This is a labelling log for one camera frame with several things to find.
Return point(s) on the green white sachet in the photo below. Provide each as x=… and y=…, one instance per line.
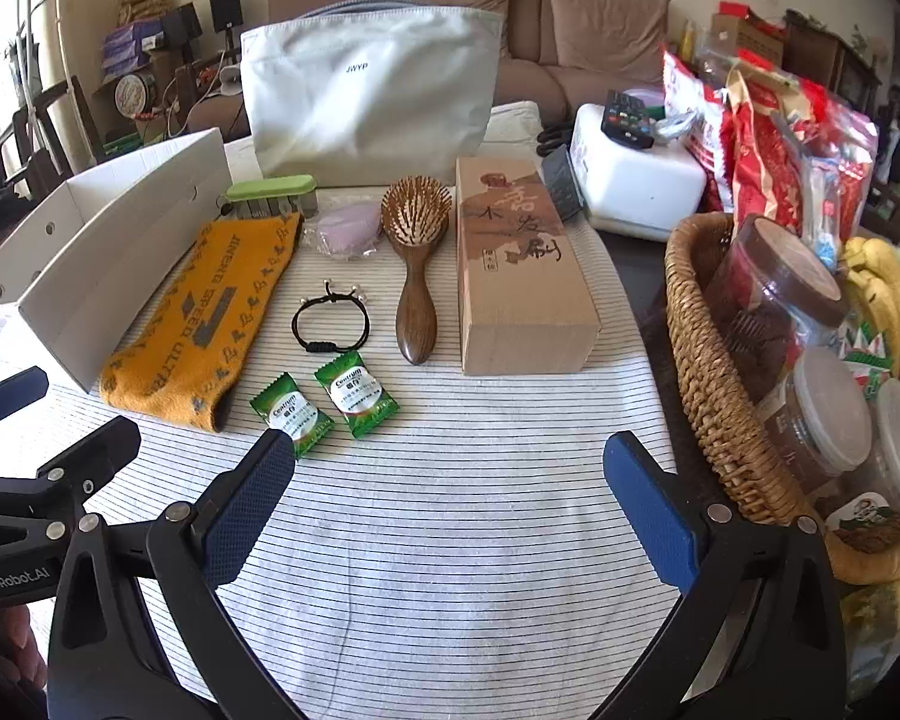
x=866, y=360

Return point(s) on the person's left hand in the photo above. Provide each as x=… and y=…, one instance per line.
x=15, y=645

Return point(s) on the brown printed carton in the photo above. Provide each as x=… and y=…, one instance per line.
x=517, y=277

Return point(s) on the orange patterned towel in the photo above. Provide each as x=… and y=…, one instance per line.
x=195, y=315

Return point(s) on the green candy packet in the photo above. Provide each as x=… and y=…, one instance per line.
x=352, y=394
x=289, y=414

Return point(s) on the brown sofa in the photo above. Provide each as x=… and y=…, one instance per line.
x=525, y=90

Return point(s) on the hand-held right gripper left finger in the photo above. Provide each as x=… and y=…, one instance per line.
x=247, y=510

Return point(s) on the black remote control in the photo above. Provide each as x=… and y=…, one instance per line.
x=626, y=124

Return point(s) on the purple cardboard box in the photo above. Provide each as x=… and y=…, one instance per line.
x=135, y=45

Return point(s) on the brown cardboard box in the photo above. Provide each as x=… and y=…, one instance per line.
x=754, y=41

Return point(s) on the round metal tin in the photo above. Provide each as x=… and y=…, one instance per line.
x=135, y=95

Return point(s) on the white plastic case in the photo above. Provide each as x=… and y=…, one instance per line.
x=630, y=180

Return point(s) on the brown lid plastic jar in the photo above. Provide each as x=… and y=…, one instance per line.
x=780, y=270

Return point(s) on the wooden hairbrush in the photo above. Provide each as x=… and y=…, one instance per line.
x=416, y=300

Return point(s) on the dark wooden cabinet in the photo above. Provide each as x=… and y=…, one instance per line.
x=817, y=60

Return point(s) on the purple sponge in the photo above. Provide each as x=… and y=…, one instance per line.
x=345, y=229

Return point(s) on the dark wooden chair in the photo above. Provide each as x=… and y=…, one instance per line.
x=75, y=112

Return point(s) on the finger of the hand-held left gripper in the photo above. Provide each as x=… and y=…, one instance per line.
x=15, y=394
x=90, y=454

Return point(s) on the black speaker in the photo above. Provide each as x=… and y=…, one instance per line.
x=226, y=9
x=181, y=24

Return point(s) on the bunch of bananas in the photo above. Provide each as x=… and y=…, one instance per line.
x=881, y=277

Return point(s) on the clear plastic bag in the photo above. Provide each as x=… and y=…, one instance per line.
x=840, y=165

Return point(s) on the white cardboard box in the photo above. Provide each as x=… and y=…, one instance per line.
x=157, y=180

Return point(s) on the wicker basket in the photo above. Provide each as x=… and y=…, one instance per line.
x=705, y=360

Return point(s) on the brown sofa cushion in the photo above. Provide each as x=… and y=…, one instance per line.
x=607, y=11
x=450, y=0

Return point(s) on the red white snack bag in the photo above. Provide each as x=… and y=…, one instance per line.
x=690, y=127

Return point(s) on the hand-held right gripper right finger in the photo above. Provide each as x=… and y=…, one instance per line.
x=649, y=517

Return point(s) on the grey fabric pouch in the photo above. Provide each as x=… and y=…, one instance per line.
x=367, y=105

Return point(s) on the green lidded container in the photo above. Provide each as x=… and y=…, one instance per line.
x=270, y=187

